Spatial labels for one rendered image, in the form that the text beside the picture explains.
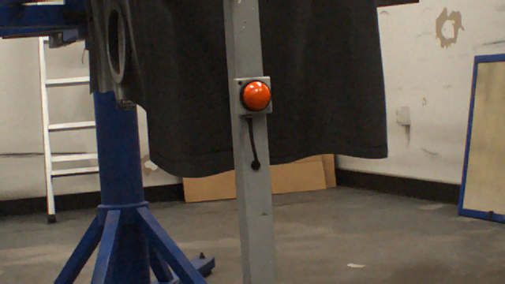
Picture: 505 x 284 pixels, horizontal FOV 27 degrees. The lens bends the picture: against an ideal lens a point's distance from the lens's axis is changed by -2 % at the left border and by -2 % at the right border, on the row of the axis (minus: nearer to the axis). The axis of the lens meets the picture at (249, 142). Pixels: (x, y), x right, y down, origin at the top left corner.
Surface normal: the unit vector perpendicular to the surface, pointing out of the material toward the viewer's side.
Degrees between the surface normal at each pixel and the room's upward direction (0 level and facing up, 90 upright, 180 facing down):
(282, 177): 72
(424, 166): 90
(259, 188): 90
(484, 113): 80
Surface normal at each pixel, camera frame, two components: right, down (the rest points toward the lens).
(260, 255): 0.31, 0.03
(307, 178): 0.27, -0.28
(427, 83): -0.95, 0.08
